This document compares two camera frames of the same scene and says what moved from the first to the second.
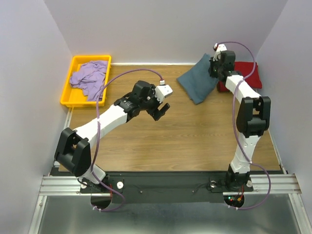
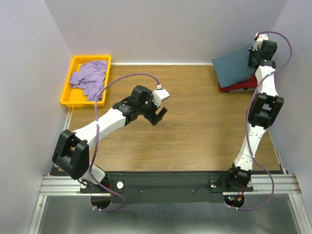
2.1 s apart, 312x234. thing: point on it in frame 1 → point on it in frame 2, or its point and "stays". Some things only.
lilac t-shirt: x=91 y=79 stays
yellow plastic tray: x=73 y=97 stays
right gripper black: x=213 y=69 → x=253 y=59
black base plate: x=164 y=187 stays
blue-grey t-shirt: x=197 y=81 → x=233 y=66
